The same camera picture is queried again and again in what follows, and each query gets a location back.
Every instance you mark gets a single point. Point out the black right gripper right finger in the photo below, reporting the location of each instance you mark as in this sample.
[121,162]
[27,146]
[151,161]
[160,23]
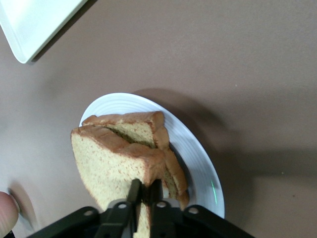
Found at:
[158,205]

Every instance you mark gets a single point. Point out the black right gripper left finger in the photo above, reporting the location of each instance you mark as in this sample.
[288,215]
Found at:
[128,205]

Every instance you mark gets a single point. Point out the plain brown bread slice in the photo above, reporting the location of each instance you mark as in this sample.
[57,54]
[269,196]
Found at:
[106,158]

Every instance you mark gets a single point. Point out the white round plate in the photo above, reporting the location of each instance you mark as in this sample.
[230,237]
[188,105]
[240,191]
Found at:
[193,158]

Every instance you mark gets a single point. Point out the bread slice under egg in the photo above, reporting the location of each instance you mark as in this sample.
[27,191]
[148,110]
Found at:
[138,129]

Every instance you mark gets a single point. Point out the cream bear print tray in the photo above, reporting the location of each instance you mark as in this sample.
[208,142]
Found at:
[32,24]

